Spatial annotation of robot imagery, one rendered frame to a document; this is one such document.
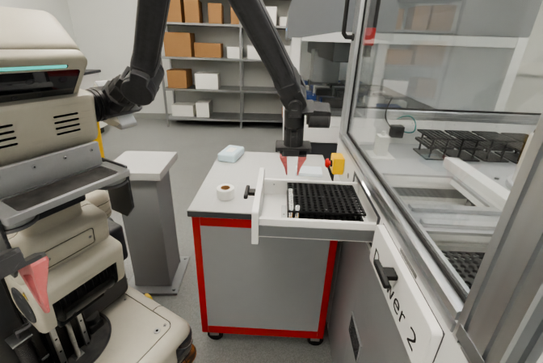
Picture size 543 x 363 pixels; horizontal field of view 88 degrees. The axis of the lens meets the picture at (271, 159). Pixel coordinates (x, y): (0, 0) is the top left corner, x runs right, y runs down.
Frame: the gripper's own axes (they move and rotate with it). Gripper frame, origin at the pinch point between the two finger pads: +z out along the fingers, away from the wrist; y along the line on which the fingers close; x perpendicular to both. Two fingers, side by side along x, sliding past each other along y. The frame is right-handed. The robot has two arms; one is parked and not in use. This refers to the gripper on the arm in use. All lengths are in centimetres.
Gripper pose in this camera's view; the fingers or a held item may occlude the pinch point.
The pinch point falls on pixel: (292, 171)
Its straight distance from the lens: 86.3
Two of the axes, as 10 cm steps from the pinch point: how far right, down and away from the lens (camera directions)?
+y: -10.0, -0.3, 0.4
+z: -0.1, 9.2, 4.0
